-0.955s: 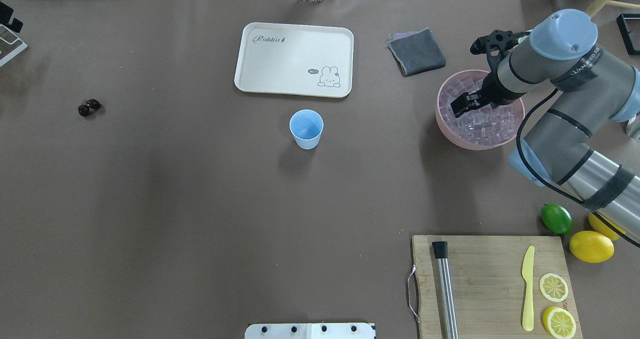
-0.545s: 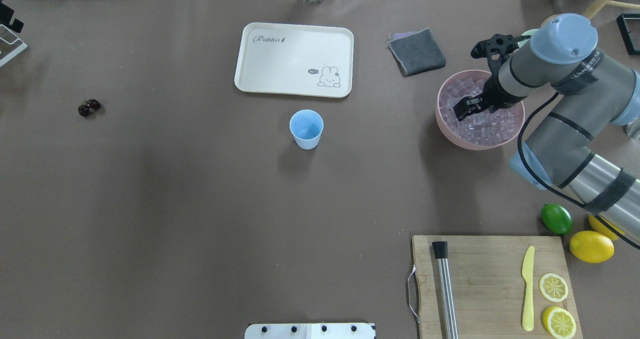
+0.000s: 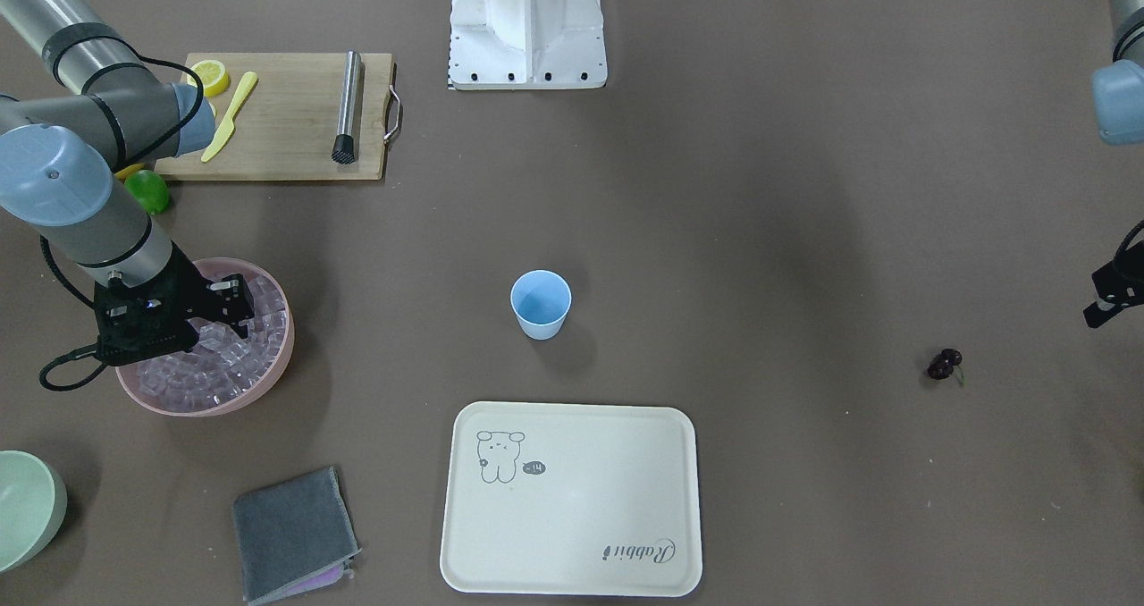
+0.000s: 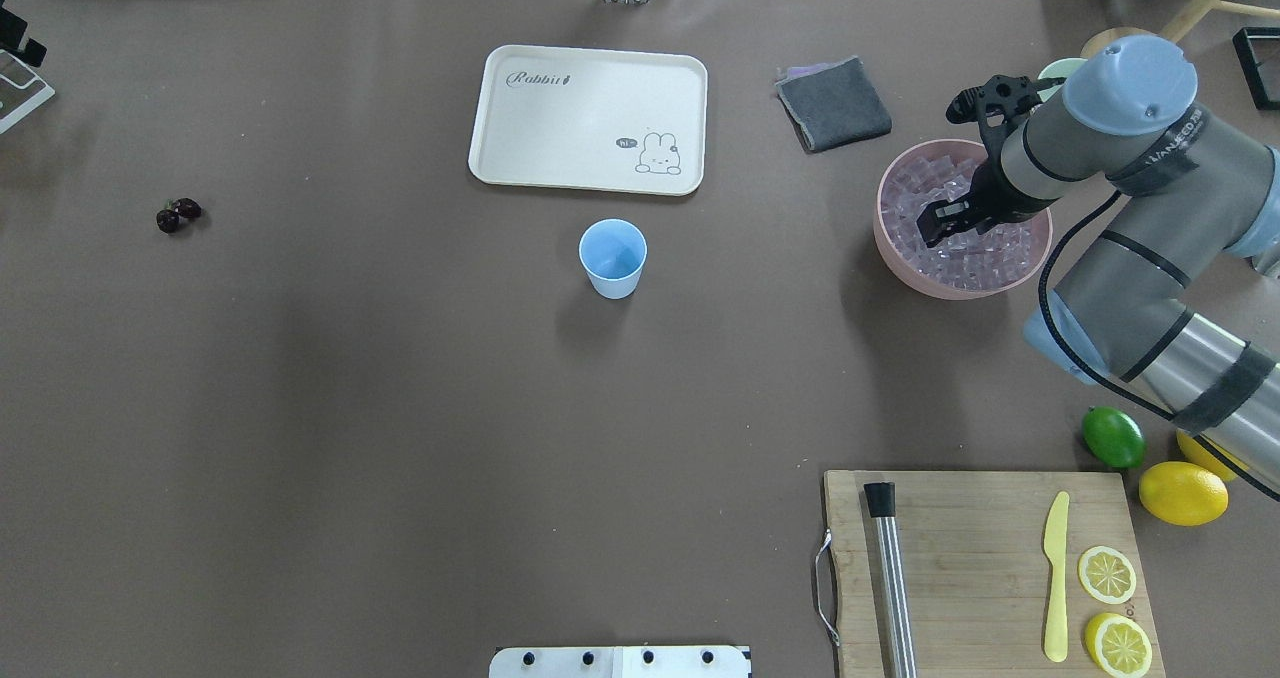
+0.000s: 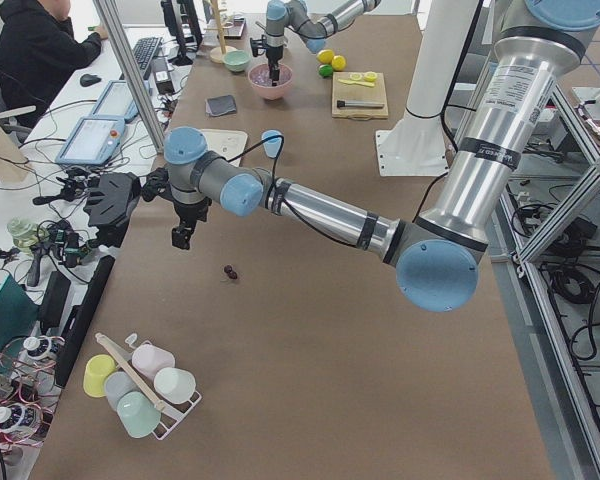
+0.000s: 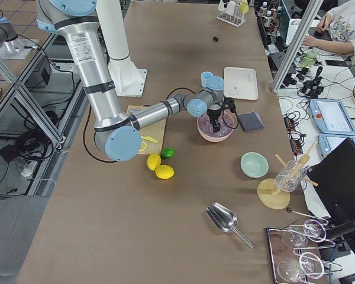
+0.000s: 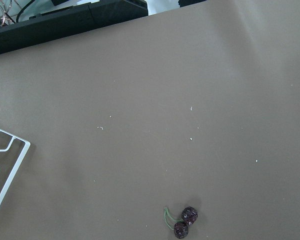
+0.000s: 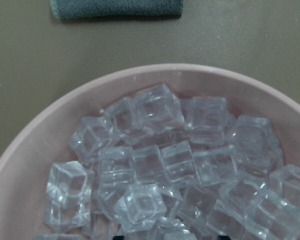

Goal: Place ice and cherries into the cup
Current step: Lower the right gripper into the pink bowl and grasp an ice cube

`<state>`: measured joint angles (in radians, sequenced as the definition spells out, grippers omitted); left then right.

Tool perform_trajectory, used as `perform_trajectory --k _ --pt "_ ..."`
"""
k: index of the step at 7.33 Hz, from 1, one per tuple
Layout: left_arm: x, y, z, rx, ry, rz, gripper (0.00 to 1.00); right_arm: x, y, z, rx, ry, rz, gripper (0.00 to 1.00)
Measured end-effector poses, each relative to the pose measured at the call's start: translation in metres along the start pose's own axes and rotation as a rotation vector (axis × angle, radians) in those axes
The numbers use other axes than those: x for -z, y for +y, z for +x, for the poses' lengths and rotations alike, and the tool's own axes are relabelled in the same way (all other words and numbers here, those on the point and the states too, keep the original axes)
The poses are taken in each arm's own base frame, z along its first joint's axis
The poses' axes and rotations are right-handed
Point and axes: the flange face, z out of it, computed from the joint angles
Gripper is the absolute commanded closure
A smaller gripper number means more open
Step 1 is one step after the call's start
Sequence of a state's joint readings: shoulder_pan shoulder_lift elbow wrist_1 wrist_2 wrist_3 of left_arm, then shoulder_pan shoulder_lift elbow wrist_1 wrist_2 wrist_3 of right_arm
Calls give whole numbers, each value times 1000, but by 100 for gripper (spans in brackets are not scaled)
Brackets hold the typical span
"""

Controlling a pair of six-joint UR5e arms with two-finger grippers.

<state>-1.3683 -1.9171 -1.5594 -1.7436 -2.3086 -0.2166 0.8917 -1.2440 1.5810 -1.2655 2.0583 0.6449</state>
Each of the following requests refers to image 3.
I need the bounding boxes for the grey folded cloth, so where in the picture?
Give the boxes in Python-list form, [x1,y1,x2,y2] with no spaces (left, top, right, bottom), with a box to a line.
[231,465,362,605]

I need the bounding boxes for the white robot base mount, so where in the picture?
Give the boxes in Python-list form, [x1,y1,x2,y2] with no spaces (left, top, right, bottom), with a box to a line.
[447,0,609,90]

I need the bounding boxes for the dark red cherry pair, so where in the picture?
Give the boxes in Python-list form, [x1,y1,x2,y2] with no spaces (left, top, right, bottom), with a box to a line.
[925,346,966,386]

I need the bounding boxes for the pink bowl of ice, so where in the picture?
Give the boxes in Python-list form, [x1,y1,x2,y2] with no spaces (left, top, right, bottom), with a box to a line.
[116,258,297,417]

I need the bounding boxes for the steel muddler black tip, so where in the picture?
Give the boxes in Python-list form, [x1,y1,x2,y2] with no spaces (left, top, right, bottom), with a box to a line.
[331,49,364,165]

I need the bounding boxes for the green lime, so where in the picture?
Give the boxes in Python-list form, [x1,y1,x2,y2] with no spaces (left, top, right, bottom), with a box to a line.
[124,169,172,215]

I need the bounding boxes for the light blue plastic cup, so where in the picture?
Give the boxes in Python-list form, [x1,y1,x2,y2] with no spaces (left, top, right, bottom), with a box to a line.
[509,271,573,341]

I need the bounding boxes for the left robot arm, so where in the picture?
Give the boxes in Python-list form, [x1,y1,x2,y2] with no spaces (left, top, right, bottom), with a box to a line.
[1082,0,1143,329]

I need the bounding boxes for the green ceramic bowl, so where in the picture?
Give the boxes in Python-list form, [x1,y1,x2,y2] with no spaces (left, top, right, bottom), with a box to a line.
[1,450,67,572]

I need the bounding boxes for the cream rabbit tray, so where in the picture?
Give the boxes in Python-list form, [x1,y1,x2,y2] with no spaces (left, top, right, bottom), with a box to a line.
[440,401,704,598]

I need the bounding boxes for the yellow lemon near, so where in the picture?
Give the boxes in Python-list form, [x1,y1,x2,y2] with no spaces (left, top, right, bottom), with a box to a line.
[114,164,148,181]

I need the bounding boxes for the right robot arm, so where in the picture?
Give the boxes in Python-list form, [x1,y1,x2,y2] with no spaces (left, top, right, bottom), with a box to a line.
[1,0,253,366]

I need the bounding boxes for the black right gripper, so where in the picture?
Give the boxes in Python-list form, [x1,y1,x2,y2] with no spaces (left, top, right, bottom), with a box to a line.
[94,245,253,368]

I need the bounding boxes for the lemon slice upper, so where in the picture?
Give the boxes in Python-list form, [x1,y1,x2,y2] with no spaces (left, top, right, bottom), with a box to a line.
[186,59,231,97]

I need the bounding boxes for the yellow plastic knife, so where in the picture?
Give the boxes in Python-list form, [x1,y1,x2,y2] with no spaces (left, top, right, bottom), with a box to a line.
[199,72,260,164]

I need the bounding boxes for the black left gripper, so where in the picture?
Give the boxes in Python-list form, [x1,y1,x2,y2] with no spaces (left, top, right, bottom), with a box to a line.
[1083,261,1143,329]

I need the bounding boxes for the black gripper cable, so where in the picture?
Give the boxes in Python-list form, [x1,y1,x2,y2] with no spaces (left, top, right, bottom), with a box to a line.
[38,236,122,392]

